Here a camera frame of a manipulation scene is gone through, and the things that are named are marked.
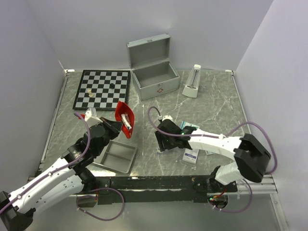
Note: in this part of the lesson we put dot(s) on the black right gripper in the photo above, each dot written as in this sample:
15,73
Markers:
160,137

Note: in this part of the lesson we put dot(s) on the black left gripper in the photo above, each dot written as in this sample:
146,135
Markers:
114,127

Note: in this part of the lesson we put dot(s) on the white gauze bandage roll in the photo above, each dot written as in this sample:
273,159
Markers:
126,121

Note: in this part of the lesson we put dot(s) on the red fabric zipper pouch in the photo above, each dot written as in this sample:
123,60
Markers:
123,108

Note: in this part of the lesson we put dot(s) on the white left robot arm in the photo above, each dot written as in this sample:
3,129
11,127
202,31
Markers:
66,176

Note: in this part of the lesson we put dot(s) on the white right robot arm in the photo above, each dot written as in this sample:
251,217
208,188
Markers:
249,157

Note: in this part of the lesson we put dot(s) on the teal alcohol wipe packet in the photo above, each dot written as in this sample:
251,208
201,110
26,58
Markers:
186,124

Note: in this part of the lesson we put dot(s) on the grey divided plastic tray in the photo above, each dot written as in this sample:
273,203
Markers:
116,157

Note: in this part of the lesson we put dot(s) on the white gauze pad packet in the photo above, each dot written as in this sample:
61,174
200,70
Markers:
190,156

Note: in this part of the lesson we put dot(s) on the cream chess piece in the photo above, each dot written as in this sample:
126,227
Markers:
90,93

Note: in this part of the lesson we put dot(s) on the blue white bandage packet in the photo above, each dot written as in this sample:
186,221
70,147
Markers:
209,153

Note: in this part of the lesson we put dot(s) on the black and white chessboard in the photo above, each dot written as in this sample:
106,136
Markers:
104,98

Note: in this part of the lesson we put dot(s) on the white metronome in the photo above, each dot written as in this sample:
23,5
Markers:
192,84

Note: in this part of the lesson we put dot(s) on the grey metal first-aid case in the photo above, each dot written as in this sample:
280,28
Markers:
151,69

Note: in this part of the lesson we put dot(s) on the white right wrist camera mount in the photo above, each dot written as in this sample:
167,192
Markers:
165,117

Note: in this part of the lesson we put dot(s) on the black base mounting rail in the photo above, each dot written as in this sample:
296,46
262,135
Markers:
139,189

